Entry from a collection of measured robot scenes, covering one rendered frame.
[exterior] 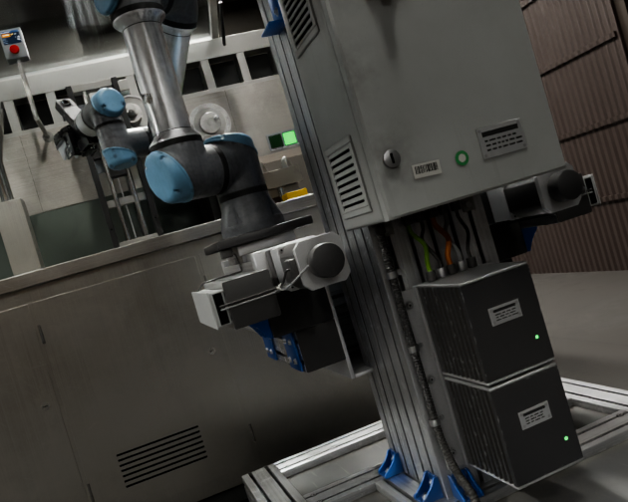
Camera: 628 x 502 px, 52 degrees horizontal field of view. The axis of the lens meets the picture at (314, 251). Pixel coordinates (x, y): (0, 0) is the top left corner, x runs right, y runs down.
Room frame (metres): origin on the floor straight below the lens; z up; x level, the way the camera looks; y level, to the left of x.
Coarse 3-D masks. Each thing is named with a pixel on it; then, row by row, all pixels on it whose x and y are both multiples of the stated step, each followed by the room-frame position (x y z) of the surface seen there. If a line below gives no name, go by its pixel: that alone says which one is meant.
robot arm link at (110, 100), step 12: (96, 96) 1.58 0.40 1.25; (108, 96) 1.59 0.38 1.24; (120, 96) 1.61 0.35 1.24; (84, 108) 1.64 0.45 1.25; (96, 108) 1.59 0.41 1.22; (108, 108) 1.58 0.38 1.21; (120, 108) 1.60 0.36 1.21; (84, 120) 1.65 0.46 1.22; (96, 120) 1.60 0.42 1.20; (108, 120) 1.60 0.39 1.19
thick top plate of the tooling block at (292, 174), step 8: (288, 168) 2.31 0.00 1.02; (296, 168) 2.31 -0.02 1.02; (264, 176) 2.28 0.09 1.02; (272, 176) 2.29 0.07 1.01; (280, 176) 2.30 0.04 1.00; (288, 176) 2.30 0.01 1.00; (296, 176) 2.31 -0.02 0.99; (272, 184) 2.29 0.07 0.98; (280, 184) 2.29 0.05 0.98; (288, 184) 2.33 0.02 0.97
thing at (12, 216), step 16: (0, 112) 2.19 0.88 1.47; (0, 128) 2.19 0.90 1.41; (0, 144) 2.19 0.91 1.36; (0, 160) 2.19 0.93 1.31; (0, 176) 2.18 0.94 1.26; (0, 192) 2.18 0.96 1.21; (0, 208) 2.15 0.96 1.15; (16, 208) 2.16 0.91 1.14; (0, 224) 2.14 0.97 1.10; (16, 224) 2.16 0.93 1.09; (16, 240) 2.15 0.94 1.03; (32, 240) 2.16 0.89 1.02; (16, 256) 2.15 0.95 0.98; (32, 256) 2.16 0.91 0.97; (16, 272) 2.14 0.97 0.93
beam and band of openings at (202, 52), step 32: (256, 32) 2.70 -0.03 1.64; (96, 64) 2.52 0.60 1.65; (128, 64) 2.55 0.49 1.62; (192, 64) 2.64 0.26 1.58; (224, 64) 2.73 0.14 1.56; (256, 64) 2.76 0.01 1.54; (0, 96) 2.43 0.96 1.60; (32, 96) 2.46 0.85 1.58; (64, 96) 2.55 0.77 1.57; (192, 96) 2.61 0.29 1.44; (32, 128) 2.45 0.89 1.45
